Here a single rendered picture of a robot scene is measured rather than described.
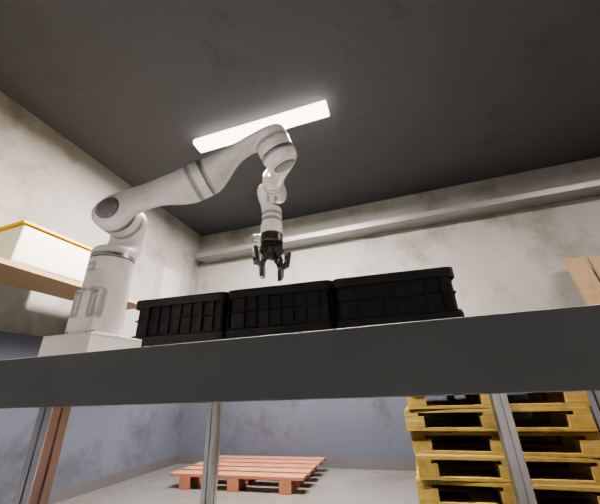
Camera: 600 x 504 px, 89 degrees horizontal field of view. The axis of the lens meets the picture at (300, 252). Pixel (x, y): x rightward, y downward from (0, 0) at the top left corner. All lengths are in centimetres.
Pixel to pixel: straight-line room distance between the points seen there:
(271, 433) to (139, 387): 343
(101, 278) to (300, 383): 63
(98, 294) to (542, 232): 378
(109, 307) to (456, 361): 68
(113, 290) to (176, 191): 26
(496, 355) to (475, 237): 359
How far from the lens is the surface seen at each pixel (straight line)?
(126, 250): 80
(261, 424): 372
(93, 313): 75
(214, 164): 80
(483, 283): 360
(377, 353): 20
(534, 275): 374
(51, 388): 34
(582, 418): 265
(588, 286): 363
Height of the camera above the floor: 66
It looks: 24 degrees up
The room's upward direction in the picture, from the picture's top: 2 degrees counter-clockwise
